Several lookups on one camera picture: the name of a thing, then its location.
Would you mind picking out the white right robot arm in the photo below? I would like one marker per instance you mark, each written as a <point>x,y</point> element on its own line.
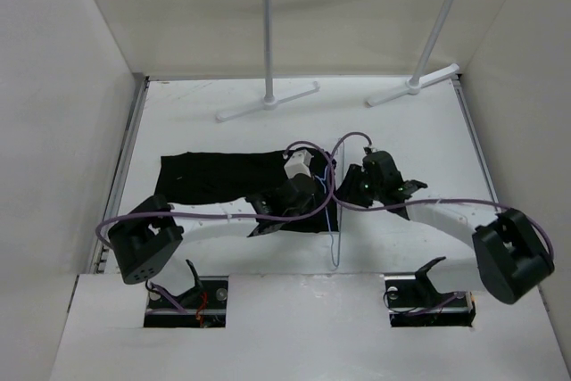
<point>513,255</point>

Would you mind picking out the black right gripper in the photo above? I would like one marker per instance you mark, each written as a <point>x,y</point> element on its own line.
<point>350,184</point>

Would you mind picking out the black trousers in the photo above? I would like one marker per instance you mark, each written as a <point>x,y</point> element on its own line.
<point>206,178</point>

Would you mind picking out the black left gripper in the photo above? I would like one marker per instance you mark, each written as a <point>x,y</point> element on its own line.
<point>319,199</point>

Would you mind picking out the translucent blue clothes hanger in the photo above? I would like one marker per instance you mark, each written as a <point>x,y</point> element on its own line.
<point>335,238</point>

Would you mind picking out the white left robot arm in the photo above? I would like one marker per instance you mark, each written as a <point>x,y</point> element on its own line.
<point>145,241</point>

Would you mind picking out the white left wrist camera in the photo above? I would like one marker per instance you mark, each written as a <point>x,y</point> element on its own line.
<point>298,164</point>

